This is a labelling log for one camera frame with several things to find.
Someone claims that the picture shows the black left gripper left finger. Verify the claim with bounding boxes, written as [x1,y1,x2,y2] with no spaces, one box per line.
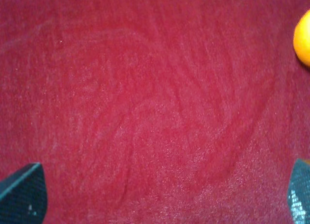
[0,162,47,224]

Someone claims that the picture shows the orange fruit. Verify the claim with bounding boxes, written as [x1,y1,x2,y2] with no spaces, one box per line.
[293,10,310,67]

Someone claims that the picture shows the red velvet table cloth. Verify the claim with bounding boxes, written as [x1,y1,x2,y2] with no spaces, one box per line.
[0,0,310,224]

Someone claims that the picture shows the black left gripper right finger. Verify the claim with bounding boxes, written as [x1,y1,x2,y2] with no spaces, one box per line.
[287,159,310,224]

